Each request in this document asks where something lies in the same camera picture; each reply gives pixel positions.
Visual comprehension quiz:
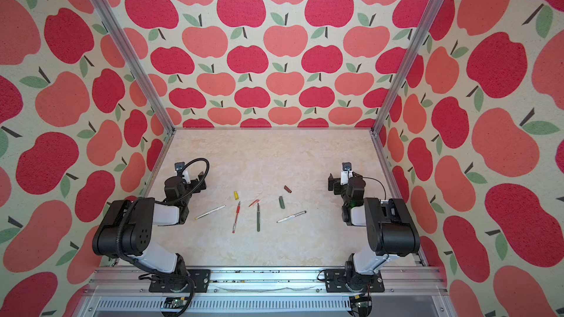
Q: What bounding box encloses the aluminium frame post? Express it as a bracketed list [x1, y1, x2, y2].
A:
[90, 0, 176, 135]
[370, 0, 444, 139]

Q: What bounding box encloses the white pen left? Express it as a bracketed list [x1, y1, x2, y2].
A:
[195, 205, 226, 220]

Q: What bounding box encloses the white pen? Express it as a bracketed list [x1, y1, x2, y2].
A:
[195, 205, 226, 220]
[276, 211, 307, 224]

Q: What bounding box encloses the green pen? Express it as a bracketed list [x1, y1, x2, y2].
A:
[256, 203, 261, 232]

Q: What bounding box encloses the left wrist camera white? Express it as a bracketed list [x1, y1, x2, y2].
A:
[175, 162, 191, 184]

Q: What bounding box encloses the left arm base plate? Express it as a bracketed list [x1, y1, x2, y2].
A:
[148, 269, 211, 294]

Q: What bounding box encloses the right aluminium frame post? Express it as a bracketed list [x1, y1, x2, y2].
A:
[370, 0, 444, 139]

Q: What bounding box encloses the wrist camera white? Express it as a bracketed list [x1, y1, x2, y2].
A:
[341, 162, 353, 185]
[175, 162, 191, 184]

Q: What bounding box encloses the red pen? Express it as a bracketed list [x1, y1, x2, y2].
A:
[232, 203, 241, 234]

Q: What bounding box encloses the left aluminium frame post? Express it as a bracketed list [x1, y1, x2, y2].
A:
[90, 0, 176, 135]

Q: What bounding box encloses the aluminium frame rail front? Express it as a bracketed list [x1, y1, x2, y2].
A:
[70, 267, 456, 316]

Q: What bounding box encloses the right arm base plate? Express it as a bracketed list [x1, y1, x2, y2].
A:
[318, 269, 385, 294]

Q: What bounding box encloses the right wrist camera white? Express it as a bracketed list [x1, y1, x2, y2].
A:
[341, 162, 353, 185]

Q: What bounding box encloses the green pen cap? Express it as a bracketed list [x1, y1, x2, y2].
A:
[278, 196, 286, 209]

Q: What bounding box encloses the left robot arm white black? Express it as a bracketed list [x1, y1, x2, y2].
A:
[92, 173, 210, 293]

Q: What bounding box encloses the white pen right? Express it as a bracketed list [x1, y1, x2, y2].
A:
[276, 211, 307, 224]

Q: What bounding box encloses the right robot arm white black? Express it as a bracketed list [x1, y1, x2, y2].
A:
[323, 172, 420, 294]

